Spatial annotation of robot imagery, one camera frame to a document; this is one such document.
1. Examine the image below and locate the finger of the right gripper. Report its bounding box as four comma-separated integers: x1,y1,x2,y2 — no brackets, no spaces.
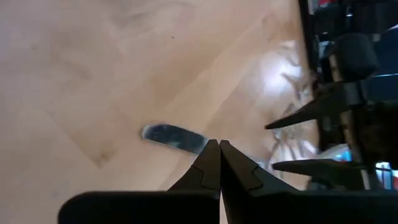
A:
272,159,369,189
264,81,368,129

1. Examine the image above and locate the silver table knife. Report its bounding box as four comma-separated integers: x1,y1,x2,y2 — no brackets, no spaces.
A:
140,123,210,156

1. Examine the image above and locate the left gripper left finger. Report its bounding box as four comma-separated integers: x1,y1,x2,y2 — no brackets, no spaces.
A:
58,139,222,224

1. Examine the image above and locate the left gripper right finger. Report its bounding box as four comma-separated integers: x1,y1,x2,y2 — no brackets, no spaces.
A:
220,139,398,224

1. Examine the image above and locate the black aluminium table frame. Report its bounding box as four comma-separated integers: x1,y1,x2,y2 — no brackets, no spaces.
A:
297,0,321,94

